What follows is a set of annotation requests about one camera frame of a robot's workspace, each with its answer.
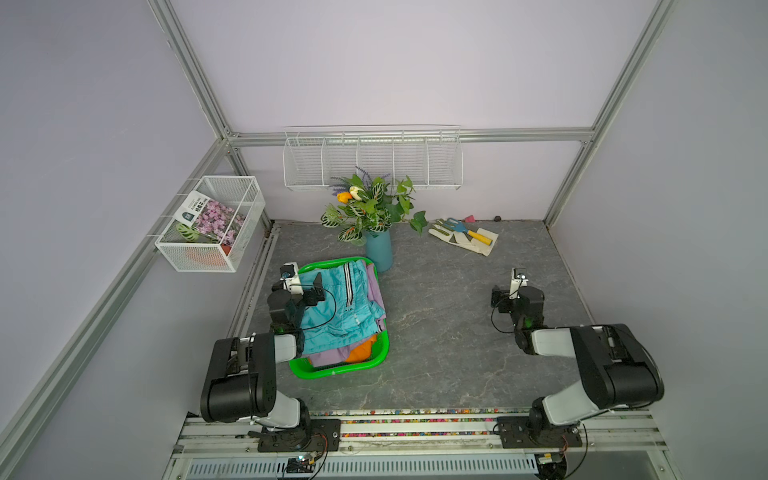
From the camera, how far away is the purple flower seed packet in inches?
28.4

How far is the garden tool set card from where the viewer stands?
3.75 ft

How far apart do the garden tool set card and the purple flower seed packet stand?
726 mm
